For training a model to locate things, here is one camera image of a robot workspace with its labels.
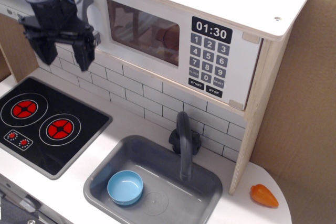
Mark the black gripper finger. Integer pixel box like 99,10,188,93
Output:
28,38,58,65
72,40,95,71

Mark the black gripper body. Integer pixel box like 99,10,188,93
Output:
19,0,95,45

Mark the white toy microwave door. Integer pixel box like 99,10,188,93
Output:
88,0,263,111

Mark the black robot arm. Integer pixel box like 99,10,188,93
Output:
19,0,96,71

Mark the wooden toy microwave cabinet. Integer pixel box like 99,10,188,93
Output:
87,0,307,194

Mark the black toy stovetop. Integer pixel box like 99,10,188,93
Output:
1,77,112,180

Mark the orange translucent pot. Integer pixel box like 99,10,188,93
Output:
155,24,180,63

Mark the dark grey toy faucet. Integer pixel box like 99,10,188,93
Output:
169,111,202,182

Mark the light blue bowl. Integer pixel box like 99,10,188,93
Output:
107,170,144,206

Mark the grey toy sink basin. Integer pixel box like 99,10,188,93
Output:
83,135,222,223

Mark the orange toy carrot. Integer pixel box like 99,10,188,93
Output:
250,184,279,208

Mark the brown cardboard panel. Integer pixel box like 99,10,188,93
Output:
250,0,335,223

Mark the grey oven front handle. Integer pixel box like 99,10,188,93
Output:
1,183,68,223

